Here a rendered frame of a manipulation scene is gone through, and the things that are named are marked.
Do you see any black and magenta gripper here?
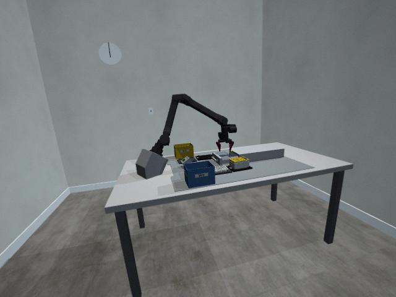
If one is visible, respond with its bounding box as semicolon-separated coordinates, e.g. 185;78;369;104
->
216;133;234;151

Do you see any dark blue open-top bin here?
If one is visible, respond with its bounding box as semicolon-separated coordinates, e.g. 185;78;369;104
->
184;161;215;188

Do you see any grey bench mat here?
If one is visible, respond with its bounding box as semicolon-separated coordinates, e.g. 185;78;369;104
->
165;149;315;192

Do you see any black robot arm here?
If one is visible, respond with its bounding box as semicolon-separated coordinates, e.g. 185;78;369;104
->
150;94;237;156

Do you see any white multiwell plate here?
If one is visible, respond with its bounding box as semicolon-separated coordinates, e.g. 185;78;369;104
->
215;166;229;173

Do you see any yellow open-top bin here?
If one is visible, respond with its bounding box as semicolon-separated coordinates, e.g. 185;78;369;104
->
174;143;194;159

